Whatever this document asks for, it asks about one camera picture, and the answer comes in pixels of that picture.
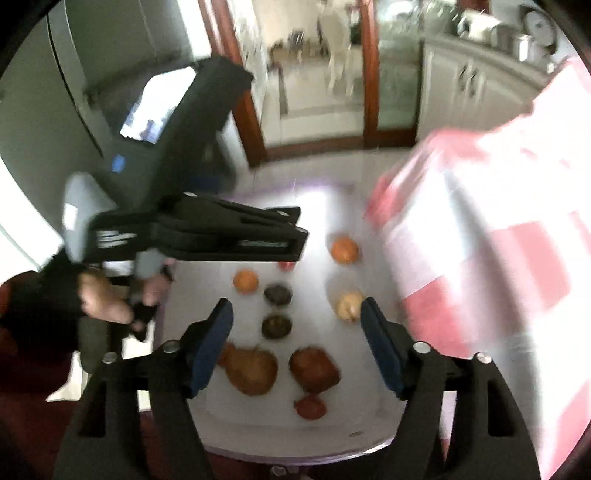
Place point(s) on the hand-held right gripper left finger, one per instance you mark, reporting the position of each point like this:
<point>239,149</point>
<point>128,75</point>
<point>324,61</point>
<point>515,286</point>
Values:
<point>210,350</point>

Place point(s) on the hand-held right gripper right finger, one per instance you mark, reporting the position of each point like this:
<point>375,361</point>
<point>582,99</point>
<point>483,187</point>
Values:
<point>381,346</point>

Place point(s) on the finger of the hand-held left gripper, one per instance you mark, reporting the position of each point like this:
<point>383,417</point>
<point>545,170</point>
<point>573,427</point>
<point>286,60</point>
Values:
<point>240,208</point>
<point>221,221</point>

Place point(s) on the white tray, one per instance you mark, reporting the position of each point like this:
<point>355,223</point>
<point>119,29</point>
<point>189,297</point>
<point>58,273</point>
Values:
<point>314,217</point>

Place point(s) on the orange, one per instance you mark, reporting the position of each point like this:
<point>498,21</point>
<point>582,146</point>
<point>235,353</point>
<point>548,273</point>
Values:
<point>344,249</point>
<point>245,280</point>

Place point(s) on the person's left forearm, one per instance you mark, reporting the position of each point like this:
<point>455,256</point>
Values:
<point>37,304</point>

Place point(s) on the person's left hand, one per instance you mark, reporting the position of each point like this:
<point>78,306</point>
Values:
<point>104,300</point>

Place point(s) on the large orange brown fruit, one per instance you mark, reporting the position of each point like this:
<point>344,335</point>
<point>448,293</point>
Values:
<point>251,369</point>

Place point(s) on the pale yellow fruit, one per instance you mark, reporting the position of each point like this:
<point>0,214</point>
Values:
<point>349,305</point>

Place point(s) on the dark brown round fruit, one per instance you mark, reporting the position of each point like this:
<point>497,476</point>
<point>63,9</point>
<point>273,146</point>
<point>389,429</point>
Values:
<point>278,294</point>
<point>276,326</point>

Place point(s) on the tiny red fruit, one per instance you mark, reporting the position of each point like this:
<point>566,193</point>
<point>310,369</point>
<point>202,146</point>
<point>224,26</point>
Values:
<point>286,266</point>

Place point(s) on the small red fruit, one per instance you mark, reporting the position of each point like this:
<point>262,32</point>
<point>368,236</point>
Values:
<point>310,406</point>

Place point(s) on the red white checked tablecloth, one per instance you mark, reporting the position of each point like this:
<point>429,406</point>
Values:
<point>498,277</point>

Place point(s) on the grey refrigerator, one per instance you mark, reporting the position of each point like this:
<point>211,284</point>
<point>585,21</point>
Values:
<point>32,92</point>

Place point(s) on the white chair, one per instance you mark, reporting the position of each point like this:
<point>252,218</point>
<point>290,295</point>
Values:
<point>337,41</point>

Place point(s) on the white kitchen cabinet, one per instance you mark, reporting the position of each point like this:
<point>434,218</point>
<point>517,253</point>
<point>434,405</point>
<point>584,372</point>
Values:
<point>471,87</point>

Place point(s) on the metal pot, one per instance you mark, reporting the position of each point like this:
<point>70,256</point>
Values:
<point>510,41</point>

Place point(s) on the kitchen scale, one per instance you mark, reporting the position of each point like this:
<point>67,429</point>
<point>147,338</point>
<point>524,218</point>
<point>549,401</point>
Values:
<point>541,27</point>

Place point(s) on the wooden door frame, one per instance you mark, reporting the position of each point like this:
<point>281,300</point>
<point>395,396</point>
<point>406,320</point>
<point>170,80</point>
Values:
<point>371,92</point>

